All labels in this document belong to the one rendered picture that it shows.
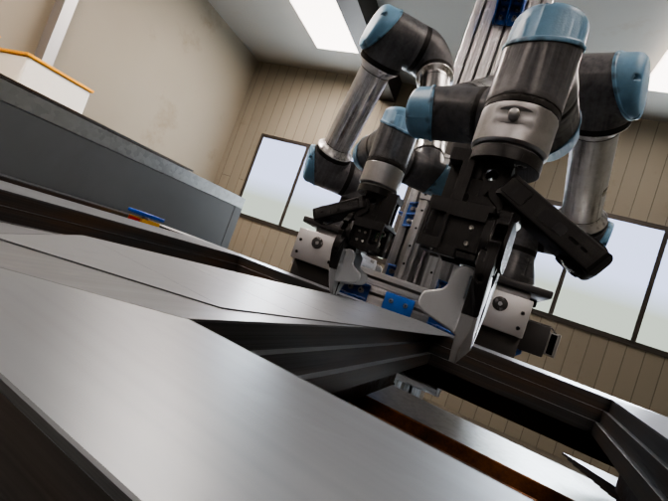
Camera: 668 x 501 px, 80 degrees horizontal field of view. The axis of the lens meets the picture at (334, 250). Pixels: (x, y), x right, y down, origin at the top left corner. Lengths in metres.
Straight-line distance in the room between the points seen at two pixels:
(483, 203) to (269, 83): 5.36
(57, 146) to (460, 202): 0.96
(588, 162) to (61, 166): 1.19
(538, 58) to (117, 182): 1.04
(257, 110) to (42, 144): 4.60
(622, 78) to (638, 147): 3.86
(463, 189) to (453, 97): 0.19
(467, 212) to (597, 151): 0.62
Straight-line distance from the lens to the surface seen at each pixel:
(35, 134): 1.13
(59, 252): 0.27
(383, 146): 0.74
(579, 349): 4.32
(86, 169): 1.19
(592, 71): 0.91
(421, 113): 0.60
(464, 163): 0.44
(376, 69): 1.12
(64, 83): 3.41
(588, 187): 1.05
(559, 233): 0.40
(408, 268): 1.29
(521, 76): 0.45
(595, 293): 4.34
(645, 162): 4.72
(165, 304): 0.21
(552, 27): 0.48
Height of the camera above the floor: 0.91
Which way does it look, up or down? 3 degrees up
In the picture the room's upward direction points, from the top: 19 degrees clockwise
